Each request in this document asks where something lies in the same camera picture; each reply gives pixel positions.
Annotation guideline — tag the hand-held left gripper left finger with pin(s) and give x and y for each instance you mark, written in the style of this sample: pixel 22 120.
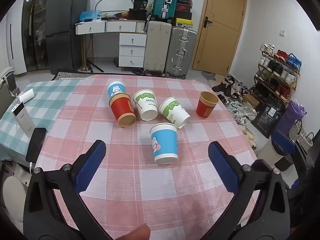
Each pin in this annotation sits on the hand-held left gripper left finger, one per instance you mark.
pixel 91 166

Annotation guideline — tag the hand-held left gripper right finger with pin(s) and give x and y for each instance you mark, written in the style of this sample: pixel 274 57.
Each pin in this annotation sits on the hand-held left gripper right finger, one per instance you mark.
pixel 223 167

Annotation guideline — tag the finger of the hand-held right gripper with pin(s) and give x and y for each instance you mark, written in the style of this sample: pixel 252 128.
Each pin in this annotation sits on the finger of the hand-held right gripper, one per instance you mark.
pixel 283 142

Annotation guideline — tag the blue rabbit paper cup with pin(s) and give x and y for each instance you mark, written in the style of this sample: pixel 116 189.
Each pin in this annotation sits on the blue rabbit paper cup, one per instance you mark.
pixel 116 89
pixel 165 142

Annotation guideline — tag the red paper cup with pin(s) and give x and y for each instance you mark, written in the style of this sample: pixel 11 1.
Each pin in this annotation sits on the red paper cup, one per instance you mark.
pixel 122 110
pixel 205 106

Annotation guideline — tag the white green-leaf paper cup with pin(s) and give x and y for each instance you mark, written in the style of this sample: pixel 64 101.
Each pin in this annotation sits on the white green-leaf paper cup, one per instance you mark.
pixel 173 112
pixel 146 105

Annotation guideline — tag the person's left hand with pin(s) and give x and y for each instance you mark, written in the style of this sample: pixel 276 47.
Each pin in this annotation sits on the person's left hand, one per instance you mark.
pixel 136 233

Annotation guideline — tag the woven basket bag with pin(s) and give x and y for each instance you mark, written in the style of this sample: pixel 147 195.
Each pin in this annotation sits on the woven basket bag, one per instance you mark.
pixel 302 137

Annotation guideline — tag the black labelled bag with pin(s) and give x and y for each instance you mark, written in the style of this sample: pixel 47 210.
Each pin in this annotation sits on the black labelled bag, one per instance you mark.
pixel 268 120

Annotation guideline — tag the purple plastic bag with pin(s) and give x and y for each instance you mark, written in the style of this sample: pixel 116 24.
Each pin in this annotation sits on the purple plastic bag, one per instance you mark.
pixel 293 112

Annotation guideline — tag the cardboard box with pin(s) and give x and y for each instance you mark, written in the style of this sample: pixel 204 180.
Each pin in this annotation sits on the cardboard box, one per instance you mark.
pixel 250 100

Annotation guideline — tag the black phone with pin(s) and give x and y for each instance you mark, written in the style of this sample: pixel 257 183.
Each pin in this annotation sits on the black phone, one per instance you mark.
pixel 36 145

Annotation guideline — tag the pile of shoes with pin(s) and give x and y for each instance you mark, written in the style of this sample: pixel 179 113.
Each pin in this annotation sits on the pile of shoes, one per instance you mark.
pixel 237 105

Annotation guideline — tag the metal shoe rack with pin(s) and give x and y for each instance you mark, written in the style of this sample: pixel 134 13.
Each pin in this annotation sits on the metal shoe rack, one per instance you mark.
pixel 295 80

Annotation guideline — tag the pink checked tablecloth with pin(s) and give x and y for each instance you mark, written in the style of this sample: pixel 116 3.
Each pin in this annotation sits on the pink checked tablecloth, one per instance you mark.
pixel 155 195

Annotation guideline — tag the green checked cloth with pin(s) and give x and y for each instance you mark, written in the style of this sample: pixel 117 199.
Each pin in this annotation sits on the green checked cloth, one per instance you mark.
pixel 42 110

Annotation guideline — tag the row of assorted sneakers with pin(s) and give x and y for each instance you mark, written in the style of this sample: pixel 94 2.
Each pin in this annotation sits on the row of assorted sneakers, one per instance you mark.
pixel 277 67

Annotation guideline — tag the white power bank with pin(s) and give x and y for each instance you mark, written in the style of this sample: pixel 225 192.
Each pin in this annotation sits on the white power bank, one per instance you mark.
pixel 23 118

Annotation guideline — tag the white round stool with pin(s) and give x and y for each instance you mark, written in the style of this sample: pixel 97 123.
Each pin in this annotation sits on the white round stool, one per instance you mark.
pixel 13 195

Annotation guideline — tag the grey door mat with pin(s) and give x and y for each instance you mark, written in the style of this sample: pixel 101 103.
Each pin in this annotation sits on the grey door mat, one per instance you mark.
pixel 208 76

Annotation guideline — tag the striped rug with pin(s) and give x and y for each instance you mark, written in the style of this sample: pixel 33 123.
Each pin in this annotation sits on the striped rug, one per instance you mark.
pixel 70 75

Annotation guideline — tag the white rolled paper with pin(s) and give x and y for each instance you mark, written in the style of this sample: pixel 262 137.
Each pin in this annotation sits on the white rolled paper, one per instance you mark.
pixel 27 95

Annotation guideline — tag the black tripod stand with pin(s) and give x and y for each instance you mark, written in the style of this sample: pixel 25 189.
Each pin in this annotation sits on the black tripod stand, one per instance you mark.
pixel 88 65

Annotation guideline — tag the silver suitcase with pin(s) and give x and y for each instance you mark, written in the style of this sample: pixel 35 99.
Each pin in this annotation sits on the silver suitcase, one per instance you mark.
pixel 181 52

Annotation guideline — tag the white drawer cabinet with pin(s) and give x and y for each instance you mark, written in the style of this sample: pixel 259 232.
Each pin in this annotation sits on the white drawer cabinet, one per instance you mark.
pixel 132 50

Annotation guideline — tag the wooden door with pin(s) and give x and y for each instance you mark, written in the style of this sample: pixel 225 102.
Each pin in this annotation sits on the wooden door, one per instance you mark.
pixel 220 30

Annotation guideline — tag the beige suitcase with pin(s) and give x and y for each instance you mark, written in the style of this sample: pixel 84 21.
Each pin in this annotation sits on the beige suitcase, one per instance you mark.
pixel 157 46

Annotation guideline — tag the black refrigerator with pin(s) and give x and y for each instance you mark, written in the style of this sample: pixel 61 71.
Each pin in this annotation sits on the black refrigerator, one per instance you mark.
pixel 66 30

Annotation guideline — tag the white desk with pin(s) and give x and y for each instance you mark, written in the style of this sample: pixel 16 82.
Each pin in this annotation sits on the white desk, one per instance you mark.
pixel 120 26

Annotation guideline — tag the glass door cabinet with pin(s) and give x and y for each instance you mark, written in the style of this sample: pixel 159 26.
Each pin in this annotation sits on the glass door cabinet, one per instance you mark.
pixel 35 30

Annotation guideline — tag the yellow black shoe box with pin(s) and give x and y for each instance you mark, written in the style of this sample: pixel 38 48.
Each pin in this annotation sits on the yellow black shoe box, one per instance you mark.
pixel 183 23

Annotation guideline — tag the blue plastic bag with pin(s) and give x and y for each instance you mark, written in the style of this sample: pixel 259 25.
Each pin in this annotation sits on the blue plastic bag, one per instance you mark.
pixel 89 15

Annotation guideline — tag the arched mirror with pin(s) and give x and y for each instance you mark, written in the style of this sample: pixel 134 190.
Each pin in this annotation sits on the arched mirror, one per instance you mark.
pixel 113 5

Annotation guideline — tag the red black shoe box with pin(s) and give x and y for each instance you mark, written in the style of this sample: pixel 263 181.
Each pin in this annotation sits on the red black shoe box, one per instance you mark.
pixel 184 8

